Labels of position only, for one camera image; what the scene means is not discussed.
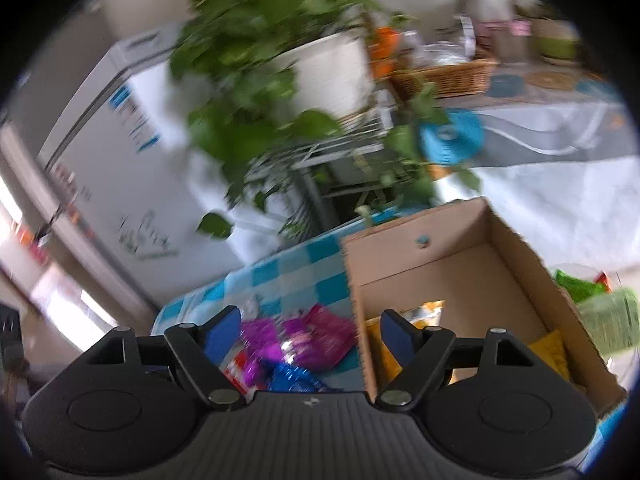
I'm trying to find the wicker basket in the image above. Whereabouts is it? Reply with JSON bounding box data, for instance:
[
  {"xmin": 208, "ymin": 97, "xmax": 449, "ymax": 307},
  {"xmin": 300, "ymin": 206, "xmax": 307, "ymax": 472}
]
[{"xmin": 390, "ymin": 57, "xmax": 501, "ymax": 100}]

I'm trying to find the shiny purple snack packet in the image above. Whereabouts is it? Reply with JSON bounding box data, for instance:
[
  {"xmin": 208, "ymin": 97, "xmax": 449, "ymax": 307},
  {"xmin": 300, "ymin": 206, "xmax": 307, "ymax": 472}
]
[{"xmin": 240, "ymin": 319, "xmax": 288, "ymax": 391}]

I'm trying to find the yellow snack packet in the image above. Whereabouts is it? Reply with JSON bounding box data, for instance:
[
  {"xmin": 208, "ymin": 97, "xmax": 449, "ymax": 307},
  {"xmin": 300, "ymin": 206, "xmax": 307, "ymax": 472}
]
[
  {"xmin": 527, "ymin": 329, "xmax": 573, "ymax": 386},
  {"xmin": 365, "ymin": 301, "xmax": 453, "ymax": 388}
]

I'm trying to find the pink box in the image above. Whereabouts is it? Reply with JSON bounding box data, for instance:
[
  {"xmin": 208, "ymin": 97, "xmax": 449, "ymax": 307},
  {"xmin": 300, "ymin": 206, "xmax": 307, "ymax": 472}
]
[{"xmin": 477, "ymin": 20, "xmax": 531, "ymax": 58}]

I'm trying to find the orange packet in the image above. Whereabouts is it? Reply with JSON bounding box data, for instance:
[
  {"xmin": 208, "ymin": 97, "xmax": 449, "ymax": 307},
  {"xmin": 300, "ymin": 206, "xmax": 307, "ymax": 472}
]
[{"xmin": 370, "ymin": 27, "xmax": 403, "ymax": 78}]

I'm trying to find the clear plastic bag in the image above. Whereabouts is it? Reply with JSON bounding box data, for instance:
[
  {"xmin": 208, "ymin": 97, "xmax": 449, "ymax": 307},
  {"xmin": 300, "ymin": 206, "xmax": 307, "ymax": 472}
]
[{"xmin": 407, "ymin": 40, "xmax": 476, "ymax": 71}]

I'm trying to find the magenta snack packet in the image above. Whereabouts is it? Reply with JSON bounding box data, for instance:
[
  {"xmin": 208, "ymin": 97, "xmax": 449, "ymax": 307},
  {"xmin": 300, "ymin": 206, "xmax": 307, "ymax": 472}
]
[{"xmin": 282, "ymin": 304, "xmax": 357, "ymax": 372}]

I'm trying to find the large leafy green plant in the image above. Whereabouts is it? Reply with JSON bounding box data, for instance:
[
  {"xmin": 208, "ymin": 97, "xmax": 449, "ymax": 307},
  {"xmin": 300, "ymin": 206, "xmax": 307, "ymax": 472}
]
[{"xmin": 150, "ymin": 0, "xmax": 483, "ymax": 241}]

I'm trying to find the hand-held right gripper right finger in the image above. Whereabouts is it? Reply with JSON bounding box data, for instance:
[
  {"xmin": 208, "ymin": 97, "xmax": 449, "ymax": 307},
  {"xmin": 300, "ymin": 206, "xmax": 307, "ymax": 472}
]
[{"xmin": 375, "ymin": 309, "xmax": 538, "ymax": 408}]

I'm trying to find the woven round coaster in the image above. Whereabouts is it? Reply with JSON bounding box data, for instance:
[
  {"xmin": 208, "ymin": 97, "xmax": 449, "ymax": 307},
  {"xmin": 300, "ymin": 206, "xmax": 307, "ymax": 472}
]
[{"xmin": 530, "ymin": 71, "xmax": 583, "ymax": 92}]

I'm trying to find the red white snack packet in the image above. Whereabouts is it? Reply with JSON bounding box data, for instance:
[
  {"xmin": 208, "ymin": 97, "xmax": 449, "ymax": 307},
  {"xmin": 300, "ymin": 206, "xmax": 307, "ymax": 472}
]
[{"xmin": 222, "ymin": 350, "xmax": 261, "ymax": 391}]

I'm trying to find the white refrigerator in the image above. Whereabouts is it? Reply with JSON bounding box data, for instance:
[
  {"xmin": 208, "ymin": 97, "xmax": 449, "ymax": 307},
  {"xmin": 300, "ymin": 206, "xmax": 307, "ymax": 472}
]
[{"xmin": 37, "ymin": 25, "xmax": 256, "ymax": 306}]

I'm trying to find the blue white checkered tablecloth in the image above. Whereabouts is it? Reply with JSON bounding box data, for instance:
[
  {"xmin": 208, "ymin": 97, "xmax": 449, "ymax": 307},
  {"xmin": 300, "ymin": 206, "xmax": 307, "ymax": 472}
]
[{"xmin": 150, "ymin": 207, "xmax": 631, "ymax": 443}]

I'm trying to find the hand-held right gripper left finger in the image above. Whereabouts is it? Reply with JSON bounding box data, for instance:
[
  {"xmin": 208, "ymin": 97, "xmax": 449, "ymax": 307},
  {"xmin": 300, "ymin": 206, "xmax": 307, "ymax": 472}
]
[{"xmin": 82, "ymin": 305, "xmax": 248, "ymax": 408}]

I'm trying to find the large white plant pot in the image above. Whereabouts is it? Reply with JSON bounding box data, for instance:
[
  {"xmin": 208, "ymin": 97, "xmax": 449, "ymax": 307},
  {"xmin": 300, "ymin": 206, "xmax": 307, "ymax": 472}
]
[{"xmin": 280, "ymin": 27, "xmax": 373, "ymax": 118}]

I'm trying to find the green plant pot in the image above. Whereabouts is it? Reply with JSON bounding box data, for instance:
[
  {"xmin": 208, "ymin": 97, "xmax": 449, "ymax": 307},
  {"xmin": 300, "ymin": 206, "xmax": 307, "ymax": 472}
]
[{"xmin": 532, "ymin": 20, "xmax": 581, "ymax": 61}]

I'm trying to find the white grey cloth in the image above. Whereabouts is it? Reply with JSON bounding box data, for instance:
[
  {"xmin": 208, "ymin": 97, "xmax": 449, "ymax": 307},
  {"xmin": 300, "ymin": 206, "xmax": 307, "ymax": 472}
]
[{"xmin": 435, "ymin": 80, "xmax": 640, "ymax": 281}]

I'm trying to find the blue round coaster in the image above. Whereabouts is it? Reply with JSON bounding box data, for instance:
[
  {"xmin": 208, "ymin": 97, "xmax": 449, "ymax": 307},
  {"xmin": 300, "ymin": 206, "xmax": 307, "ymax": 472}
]
[{"xmin": 490, "ymin": 74, "xmax": 523, "ymax": 98}]

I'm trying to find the shiny blue snack packet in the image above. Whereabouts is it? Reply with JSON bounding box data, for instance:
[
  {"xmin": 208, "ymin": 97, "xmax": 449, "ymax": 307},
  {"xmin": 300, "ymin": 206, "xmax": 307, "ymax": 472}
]
[{"xmin": 267, "ymin": 362, "xmax": 346, "ymax": 395}]

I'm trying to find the green snack packet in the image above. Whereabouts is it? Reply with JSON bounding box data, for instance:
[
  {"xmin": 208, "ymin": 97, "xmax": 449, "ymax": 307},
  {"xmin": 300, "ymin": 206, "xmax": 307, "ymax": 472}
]
[{"xmin": 554, "ymin": 269, "xmax": 608, "ymax": 306}]

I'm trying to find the brown cardboard box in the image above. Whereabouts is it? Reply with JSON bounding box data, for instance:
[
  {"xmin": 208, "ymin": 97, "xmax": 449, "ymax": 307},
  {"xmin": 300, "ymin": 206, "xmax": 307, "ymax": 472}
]
[{"xmin": 340, "ymin": 197, "xmax": 628, "ymax": 418}]

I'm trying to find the metal plant stand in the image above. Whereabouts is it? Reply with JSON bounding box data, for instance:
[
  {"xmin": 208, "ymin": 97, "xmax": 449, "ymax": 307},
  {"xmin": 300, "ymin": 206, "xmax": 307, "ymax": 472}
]
[{"xmin": 245, "ymin": 105, "xmax": 401, "ymax": 226}]

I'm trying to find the small white plant pot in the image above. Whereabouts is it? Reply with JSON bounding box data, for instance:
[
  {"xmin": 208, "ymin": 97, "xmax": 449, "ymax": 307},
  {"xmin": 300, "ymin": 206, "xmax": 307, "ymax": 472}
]
[{"xmin": 465, "ymin": 0, "xmax": 516, "ymax": 23}]

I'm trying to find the blue round disc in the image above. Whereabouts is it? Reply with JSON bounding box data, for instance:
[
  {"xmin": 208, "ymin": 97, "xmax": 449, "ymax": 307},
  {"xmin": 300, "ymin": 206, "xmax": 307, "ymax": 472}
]
[{"xmin": 417, "ymin": 110, "xmax": 485, "ymax": 166}]

